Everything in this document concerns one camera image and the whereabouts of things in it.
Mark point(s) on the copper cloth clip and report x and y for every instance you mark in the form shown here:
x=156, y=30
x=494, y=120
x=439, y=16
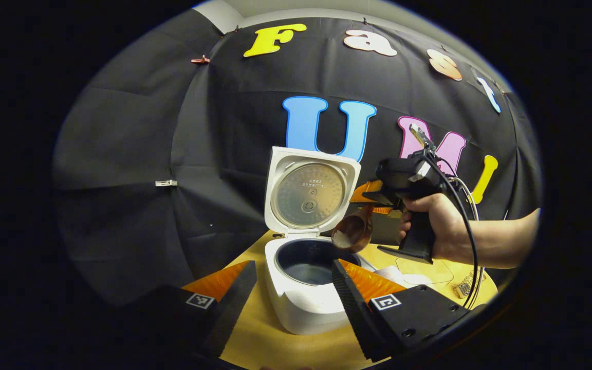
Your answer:
x=201, y=59

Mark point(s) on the white cloth clip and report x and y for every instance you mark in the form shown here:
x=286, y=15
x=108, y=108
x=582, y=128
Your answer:
x=165, y=183

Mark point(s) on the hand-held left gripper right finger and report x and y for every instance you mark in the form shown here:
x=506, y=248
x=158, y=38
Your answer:
x=352, y=308

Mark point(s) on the clear glass container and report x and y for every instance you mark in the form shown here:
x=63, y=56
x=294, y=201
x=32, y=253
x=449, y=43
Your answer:
x=429, y=267

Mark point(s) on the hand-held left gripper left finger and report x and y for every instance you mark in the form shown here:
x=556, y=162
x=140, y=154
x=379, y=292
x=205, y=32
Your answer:
x=234, y=303

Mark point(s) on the black backdrop cloth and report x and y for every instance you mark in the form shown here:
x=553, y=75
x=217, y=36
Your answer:
x=172, y=154

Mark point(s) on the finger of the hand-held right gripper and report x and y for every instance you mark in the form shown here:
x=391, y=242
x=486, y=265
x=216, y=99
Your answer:
x=386, y=210
x=367, y=191

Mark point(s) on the brown wooden spoon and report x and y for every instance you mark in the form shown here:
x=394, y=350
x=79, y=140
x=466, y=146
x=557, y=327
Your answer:
x=357, y=228

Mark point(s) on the white rice cooker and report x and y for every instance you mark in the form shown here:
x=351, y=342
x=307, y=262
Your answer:
x=296, y=303

